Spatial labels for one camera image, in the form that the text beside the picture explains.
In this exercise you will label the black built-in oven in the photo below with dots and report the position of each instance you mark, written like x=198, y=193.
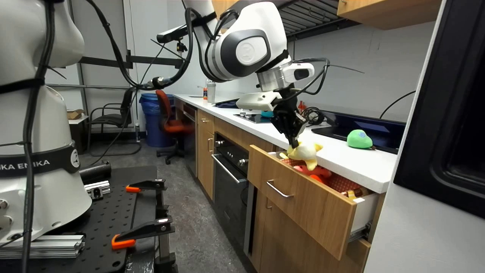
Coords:
x=230, y=191

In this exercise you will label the clear drinking bottle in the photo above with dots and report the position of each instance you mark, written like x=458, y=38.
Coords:
x=210, y=93

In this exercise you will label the narrow wooden cabinet door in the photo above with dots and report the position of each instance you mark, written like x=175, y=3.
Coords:
x=205, y=157

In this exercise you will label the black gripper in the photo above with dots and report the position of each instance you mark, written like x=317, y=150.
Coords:
x=289, y=106

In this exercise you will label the red toys in drawer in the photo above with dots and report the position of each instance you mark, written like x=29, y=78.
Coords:
x=323, y=175

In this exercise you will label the black metal chair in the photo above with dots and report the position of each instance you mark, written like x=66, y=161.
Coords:
x=123, y=106

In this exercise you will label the black laptop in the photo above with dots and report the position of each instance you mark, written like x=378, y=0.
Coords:
x=377, y=132

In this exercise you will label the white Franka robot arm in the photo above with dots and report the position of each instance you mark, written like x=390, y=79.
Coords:
x=31, y=141

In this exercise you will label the steel range hood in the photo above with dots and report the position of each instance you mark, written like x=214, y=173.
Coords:
x=313, y=17

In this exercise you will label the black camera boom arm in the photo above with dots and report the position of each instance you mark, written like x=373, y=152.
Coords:
x=152, y=59

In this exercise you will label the yellow plush banana toy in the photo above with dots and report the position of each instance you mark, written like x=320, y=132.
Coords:
x=305, y=153

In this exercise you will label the blue trash bin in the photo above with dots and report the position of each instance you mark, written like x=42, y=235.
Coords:
x=151, y=122

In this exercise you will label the grey refrigerator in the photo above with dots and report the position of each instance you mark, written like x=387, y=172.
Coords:
x=419, y=237

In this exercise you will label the small white device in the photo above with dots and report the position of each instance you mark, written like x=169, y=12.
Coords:
x=98, y=190

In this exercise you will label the black toy stove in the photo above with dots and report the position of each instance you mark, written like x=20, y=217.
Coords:
x=248, y=117

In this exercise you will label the red office chair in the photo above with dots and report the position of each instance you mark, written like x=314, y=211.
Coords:
x=164, y=108

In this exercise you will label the aluminium profile rail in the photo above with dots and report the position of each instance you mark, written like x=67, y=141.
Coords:
x=51, y=246

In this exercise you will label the wooden drawer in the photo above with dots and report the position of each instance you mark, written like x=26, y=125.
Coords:
x=304, y=202

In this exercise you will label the wooden lower cabinet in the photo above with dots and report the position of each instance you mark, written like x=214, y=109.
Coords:
x=283, y=248

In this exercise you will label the black perforated robot table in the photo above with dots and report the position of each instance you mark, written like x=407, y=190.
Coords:
x=107, y=217

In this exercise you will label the black refrigerator door panel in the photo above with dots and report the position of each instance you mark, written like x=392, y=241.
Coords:
x=455, y=126

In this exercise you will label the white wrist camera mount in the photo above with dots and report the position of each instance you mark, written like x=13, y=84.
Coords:
x=258, y=102

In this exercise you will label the green plush toy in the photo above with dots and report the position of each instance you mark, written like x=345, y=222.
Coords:
x=361, y=140

